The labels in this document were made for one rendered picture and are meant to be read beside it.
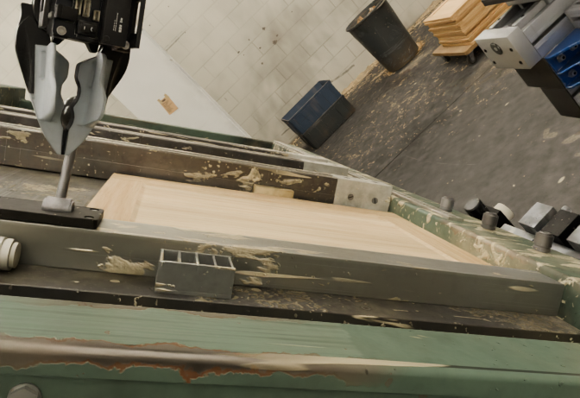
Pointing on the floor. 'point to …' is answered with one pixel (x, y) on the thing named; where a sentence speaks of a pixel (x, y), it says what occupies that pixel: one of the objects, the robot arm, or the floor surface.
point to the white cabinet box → (169, 92)
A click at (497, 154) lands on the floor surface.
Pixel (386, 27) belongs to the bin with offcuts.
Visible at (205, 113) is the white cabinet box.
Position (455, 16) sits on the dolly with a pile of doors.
